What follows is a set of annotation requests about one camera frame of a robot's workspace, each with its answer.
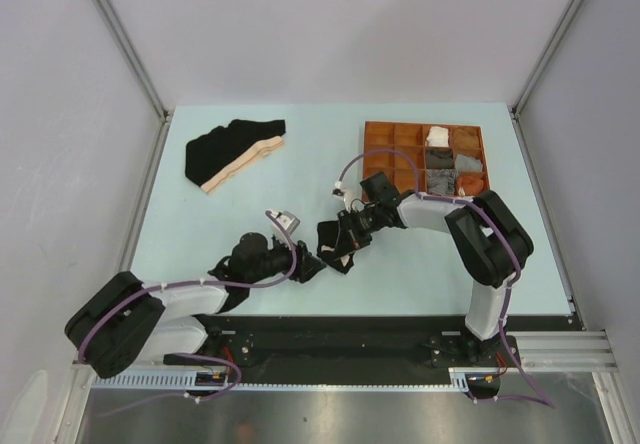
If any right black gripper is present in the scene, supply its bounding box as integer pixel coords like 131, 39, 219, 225
334, 203, 385, 260

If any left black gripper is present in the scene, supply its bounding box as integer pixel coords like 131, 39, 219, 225
246, 233, 325, 285

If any black underwear beige waistband front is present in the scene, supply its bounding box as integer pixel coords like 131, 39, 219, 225
317, 219, 357, 275

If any black underwear beige waistband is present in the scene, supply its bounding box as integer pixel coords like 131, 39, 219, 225
317, 219, 357, 275
185, 119, 286, 194

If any grey striped boxer underwear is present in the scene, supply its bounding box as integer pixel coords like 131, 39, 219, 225
426, 169, 459, 196

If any black underwear beige waistband back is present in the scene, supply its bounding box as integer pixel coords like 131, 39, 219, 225
185, 119, 286, 194

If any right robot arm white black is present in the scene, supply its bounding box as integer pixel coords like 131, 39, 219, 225
332, 172, 534, 365

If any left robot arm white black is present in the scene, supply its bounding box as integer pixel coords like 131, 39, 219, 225
64, 233, 325, 378

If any dark grey rolled cloth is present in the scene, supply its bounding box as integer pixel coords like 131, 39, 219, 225
425, 148, 455, 170

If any wooden compartment tray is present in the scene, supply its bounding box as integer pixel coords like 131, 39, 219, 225
362, 121, 490, 193

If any white rolled cloth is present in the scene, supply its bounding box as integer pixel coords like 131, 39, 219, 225
425, 126, 449, 148

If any light grey rolled cloth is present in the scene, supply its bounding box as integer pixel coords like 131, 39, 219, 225
454, 153, 484, 173

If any orange rolled cloth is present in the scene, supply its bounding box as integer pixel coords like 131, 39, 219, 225
457, 175, 485, 197

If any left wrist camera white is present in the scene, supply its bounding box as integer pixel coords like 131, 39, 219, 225
266, 209, 300, 241

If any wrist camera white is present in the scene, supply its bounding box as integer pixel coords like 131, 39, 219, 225
332, 181, 356, 211
266, 209, 300, 241

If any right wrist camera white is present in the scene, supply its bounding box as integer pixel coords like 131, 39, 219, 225
332, 181, 356, 211

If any white slotted cable duct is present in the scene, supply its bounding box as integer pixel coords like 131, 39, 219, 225
92, 368, 488, 393

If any aluminium front rail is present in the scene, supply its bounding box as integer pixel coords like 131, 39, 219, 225
69, 328, 621, 373

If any right aluminium frame post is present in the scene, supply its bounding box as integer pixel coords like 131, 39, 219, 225
511, 0, 586, 118

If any aluminium frame post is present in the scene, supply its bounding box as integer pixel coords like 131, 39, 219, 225
92, 0, 169, 122
511, 0, 586, 118

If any left aluminium frame post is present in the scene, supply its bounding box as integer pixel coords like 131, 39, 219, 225
92, 0, 169, 122

